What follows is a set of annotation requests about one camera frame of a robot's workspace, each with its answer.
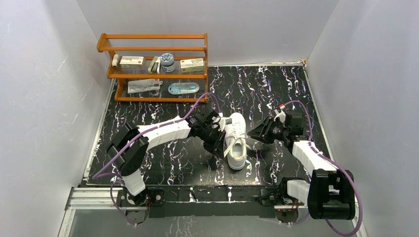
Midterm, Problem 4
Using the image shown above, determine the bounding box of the white shoelace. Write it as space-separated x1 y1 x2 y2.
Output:
223 133 251 158

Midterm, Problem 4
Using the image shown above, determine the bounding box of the white sneaker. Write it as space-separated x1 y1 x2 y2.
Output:
224 112 248 170

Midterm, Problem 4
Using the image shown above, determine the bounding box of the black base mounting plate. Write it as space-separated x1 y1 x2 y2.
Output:
112 185 308 225

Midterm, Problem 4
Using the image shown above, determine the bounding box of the blue packaged toothbrush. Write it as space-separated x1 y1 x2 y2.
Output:
168 82 200 95

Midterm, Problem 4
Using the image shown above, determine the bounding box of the white box left shelf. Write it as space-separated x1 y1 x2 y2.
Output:
119 56 146 69

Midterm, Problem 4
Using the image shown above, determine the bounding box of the blue white round jar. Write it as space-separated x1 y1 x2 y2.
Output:
160 53 175 73

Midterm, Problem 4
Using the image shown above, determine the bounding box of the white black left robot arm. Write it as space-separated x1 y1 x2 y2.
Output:
106 111 231 205

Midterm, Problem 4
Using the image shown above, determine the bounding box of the aluminium rail frame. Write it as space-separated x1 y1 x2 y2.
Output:
66 185 291 210

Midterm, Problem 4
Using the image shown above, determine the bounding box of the white handle tool left shelf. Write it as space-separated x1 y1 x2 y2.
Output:
111 54 119 68

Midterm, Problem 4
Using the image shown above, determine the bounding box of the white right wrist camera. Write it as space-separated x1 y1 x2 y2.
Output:
273 104 286 124

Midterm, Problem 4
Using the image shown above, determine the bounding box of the white packaged item lower shelf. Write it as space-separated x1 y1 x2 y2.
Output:
127 79 163 94

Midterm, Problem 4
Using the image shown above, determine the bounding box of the white green box right shelf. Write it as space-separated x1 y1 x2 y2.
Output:
180 58 205 73

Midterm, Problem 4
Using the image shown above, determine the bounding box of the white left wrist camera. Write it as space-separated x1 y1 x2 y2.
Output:
217 113 232 131

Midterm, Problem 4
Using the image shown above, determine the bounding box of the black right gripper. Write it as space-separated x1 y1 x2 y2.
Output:
247 115 289 144

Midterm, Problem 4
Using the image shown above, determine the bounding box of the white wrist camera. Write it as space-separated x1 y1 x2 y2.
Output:
217 113 232 131
273 104 286 124

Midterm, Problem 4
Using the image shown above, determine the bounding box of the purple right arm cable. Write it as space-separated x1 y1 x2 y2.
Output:
281 100 364 237

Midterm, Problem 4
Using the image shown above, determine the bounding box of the orange wooden shelf rack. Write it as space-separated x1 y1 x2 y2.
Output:
96 33 209 103

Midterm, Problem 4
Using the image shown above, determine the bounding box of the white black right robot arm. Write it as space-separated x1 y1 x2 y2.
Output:
248 111 356 220

